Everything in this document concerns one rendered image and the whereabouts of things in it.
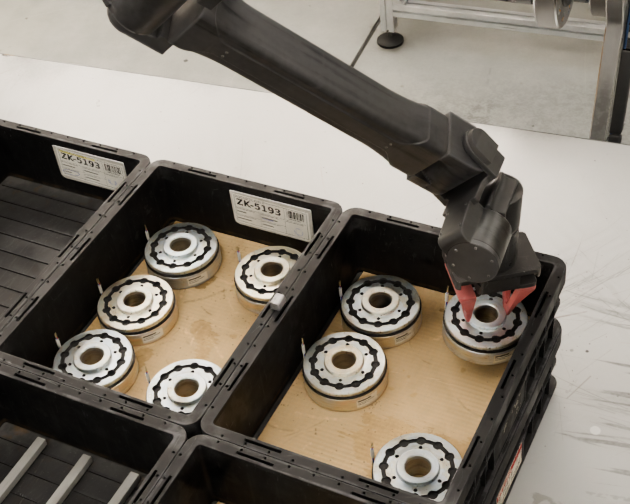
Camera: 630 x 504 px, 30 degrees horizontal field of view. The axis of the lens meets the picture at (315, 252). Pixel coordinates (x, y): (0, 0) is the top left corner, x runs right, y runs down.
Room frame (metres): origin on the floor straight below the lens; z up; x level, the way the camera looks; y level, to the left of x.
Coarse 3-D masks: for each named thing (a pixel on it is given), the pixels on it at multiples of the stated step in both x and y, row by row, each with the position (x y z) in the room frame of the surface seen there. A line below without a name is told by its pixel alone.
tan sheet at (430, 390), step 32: (416, 288) 1.08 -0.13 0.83; (384, 352) 0.98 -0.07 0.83; (416, 352) 0.97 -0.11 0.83; (448, 352) 0.96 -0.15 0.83; (416, 384) 0.92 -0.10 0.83; (448, 384) 0.91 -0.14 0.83; (480, 384) 0.91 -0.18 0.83; (288, 416) 0.90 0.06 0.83; (320, 416) 0.89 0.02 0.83; (352, 416) 0.88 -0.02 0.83; (384, 416) 0.88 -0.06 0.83; (416, 416) 0.87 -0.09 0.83; (448, 416) 0.86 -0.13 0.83; (480, 416) 0.86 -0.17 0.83; (288, 448) 0.85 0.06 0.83; (320, 448) 0.84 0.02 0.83; (352, 448) 0.84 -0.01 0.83
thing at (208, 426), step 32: (384, 224) 1.11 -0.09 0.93; (416, 224) 1.10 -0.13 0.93; (320, 256) 1.08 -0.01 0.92; (544, 256) 1.01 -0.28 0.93; (544, 288) 0.96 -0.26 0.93; (544, 320) 0.91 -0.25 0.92; (256, 352) 0.92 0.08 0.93; (512, 384) 0.82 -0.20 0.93; (256, 448) 0.78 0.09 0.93; (480, 448) 0.74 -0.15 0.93; (352, 480) 0.72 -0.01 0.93
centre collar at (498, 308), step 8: (480, 304) 0.98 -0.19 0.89; (488, 304) 0.98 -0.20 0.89; (496, 304) 0.98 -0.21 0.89; (496, 312) 0.97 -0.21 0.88; (504, 312) 0.97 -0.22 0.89; (472, 320) 0.96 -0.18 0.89; (496, 320) 0.95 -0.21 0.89; (504, 320) 0.95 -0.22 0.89; (480, 328) 0.95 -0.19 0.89; (488, 328) 0.94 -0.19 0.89; (496, 328) 0.94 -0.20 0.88
